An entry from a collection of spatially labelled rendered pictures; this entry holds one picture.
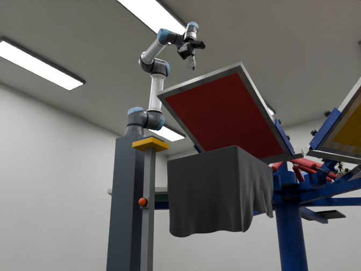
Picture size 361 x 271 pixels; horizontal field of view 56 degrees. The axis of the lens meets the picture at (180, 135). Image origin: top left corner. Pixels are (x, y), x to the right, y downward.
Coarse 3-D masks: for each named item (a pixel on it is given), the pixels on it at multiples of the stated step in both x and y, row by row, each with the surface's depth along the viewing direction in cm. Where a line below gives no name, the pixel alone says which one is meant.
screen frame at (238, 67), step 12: (216, 72) 194; (228, 72) 190; (240, 72) 188; (180, 84) 208; (192, 84) 202; (252, 84) 194; (168, 96) 214; (252, 96) 198; (168, 108) 222; (264, 108) 203; (180, 120) 227; (276, 132) 215; (276, 156) 231
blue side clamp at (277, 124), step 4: (276, 120) 213; (276, 124) 210; (276, 128) 211; (280, 128) 216; (280, 132) 214; (284, 132) 220; (280, 136) 215; (284, 136) 219; (284, 140) 217; (288, 140) 224; (288, 144) 222; (288, 148) 221; (292, 148) 227; (292, 152) 225; (292, 156) 226
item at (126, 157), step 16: (128, 144) 224; (128, 160) 219; (144, 160) 224; (128, 176) 215; (112, 192) 217; (128, 192) 210; (112, 208) 213; (128, 208) 206; (112, 224) 209; (128, 224) 202; (112, 240) 205; (128, 240) 199; (112, 256) 201; (128, 256) 195
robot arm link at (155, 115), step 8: (160, 64) 251; (168, 64) 255; (152, 72) 252; (160, 72) 250; (168, 72) 255; (152, 80) 253; (160, 80) 251; (152, 88) 250; (160, 88) 250; (152, 96) 248; (152, 104) 246; (160, 104) 248; (152, 112) 243; (160, 112) 245; (152, 120) 240; (160, 120) 243; (152, 128) 243; (160, 128) 245
